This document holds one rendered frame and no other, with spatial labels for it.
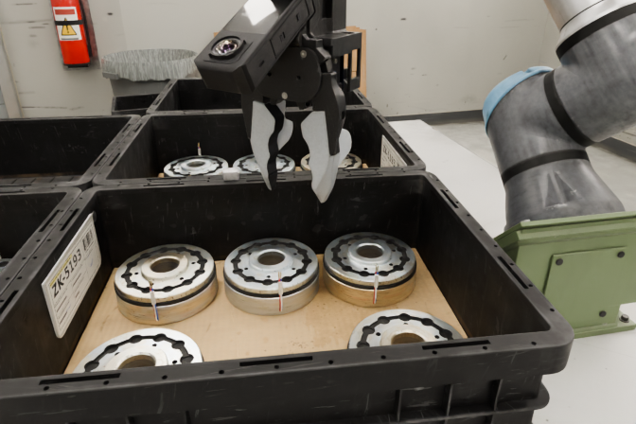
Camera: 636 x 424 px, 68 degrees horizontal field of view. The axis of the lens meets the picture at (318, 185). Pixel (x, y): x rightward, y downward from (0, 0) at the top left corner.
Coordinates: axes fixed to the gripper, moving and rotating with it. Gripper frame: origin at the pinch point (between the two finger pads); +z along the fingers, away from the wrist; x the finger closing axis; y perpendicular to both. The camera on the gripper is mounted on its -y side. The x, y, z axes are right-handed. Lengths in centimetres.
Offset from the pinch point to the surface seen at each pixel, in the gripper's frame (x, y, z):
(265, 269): 2.4, -1.8, 9.3
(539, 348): -23.6, -7.6, 3.1
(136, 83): 202, 147, 38
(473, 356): -20.1, -10.3, 3.2
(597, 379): -30.8, 19.0, 26.0
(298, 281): -1.3, -1.3, 9.8
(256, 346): -0.9, -8.2, 13.0
